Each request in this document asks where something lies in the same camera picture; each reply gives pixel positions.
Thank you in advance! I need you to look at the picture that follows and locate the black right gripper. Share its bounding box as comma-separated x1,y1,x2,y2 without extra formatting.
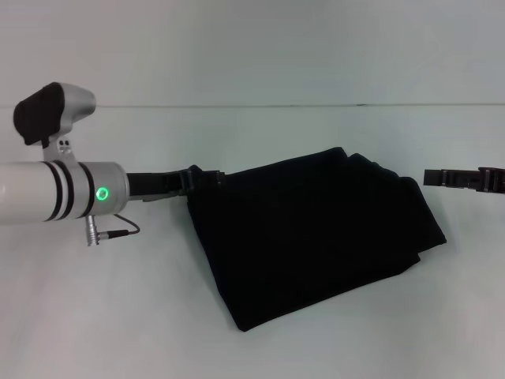
422,166,505,195

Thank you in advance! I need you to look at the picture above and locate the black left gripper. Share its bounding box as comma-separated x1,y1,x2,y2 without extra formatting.
125,164,226,204

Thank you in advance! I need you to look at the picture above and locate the black t-shirt with white print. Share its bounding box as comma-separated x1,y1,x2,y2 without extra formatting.
184,146,449,334

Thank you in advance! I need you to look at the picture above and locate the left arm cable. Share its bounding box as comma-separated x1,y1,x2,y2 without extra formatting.
85,212,142,248

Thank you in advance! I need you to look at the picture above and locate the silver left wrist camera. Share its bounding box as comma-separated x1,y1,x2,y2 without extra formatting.
13,81,97,163

